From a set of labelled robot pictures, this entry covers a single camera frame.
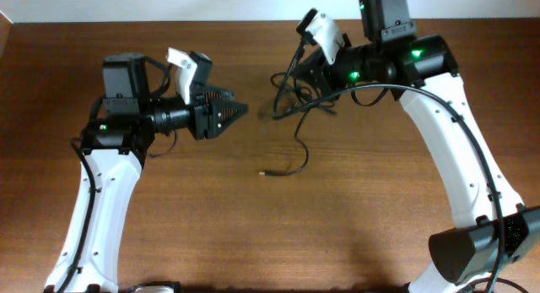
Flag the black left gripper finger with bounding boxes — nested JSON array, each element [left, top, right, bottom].
[[202, 86, 235, 104], [207, 100, 248, 138]]

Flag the black cable bundle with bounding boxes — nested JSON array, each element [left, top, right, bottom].
[[257, 35, 338, 178]]

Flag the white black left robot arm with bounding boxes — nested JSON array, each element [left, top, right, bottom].
[[44, 48, 248, 292]]

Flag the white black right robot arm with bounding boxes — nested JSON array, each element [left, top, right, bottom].
[[293, 0, 539, 292]]

